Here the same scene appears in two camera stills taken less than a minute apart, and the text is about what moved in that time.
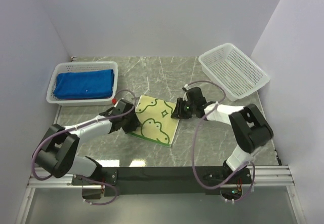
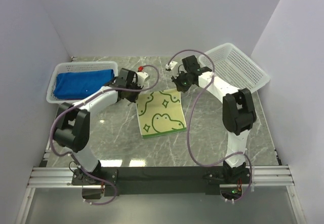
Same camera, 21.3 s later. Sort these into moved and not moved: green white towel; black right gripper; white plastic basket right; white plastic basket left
Moved: green white towel; black right gripper
Not moved: white plastic basket left; white plastic basket right
